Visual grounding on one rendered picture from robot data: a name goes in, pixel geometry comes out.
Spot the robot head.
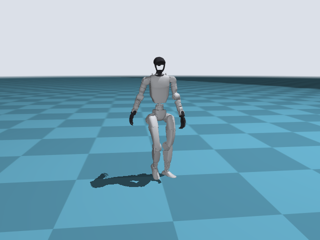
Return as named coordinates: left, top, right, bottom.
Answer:
left=153, top=57, right=166, bottom=77

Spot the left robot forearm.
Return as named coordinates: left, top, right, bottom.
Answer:
left=174, top=98, right=185, bottom=116

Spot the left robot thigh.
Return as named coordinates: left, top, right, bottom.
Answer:
left=162, top=113, right=176, bottom=150

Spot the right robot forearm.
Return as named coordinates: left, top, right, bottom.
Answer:
left=132, top=94, right=141, bottom=113

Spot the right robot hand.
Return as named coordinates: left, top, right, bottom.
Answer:
left=129, top=110, right=137, bottom=126

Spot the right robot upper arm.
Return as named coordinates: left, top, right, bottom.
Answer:
left=137, top=76, right=151, bottom=101

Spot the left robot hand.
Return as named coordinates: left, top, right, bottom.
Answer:
left=179, top=111, right=186, bottom=129

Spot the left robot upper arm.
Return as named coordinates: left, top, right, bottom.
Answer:
left=169, top=76, right=180, bottom=100

